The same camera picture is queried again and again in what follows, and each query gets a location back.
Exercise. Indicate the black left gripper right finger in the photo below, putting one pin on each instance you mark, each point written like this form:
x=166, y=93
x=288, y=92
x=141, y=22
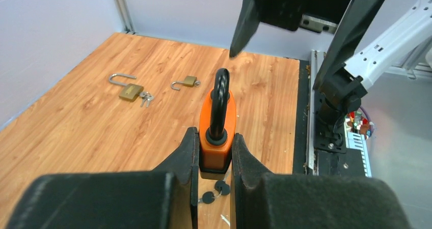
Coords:
x=262, y=199

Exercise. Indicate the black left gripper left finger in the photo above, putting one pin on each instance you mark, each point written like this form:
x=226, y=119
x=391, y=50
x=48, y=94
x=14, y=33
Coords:
x=164, y=197

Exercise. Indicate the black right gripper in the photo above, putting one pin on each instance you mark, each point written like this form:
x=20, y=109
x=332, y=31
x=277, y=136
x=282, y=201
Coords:
x=288, y=15

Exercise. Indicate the black-headed key bunch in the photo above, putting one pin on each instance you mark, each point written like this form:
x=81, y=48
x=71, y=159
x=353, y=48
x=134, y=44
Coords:
x=220, y=188

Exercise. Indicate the orange black Opel padlock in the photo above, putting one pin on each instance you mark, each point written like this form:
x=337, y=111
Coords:
x=217, y=126

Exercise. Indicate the large brass padlock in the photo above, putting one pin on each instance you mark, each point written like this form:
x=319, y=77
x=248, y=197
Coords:
x=130, y=91

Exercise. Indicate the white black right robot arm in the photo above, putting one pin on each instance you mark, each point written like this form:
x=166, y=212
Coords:
x=346, y=74

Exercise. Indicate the small brass padlock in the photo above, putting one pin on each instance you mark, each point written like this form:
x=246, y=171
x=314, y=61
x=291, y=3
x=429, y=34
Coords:
x=189, y=81

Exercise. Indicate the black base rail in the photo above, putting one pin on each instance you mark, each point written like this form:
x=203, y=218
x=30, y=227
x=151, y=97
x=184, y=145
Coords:
x=316, y=150

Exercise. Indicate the aluminium frame post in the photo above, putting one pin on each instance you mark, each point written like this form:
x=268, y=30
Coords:
x=125, y=17

